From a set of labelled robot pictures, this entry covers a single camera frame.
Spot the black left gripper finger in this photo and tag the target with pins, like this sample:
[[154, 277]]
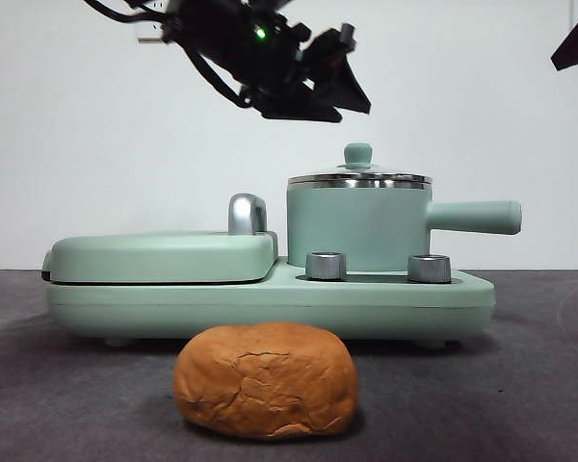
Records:
[[347, 86], [308, 108]]

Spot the glass lid with mint knob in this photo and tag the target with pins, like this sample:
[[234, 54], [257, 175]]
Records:
[[359, 153]]

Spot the brown potato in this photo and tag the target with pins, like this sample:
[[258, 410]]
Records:
[[265, 380]]

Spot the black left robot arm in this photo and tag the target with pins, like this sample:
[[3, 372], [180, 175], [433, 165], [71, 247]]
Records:
[[231, 43]]

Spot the mint green steamer pot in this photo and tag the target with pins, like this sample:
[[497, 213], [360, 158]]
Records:
[[356, 226]]

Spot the silver control knob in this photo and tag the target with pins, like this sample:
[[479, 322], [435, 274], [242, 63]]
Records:
[[428, 268], [325, 266]]

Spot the mint green breakfast machine base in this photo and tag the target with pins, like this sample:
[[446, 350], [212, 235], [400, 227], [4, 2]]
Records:
[[270, 313]]

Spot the mint green griddle cover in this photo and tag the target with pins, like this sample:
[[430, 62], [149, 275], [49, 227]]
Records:
[[149, 255]]

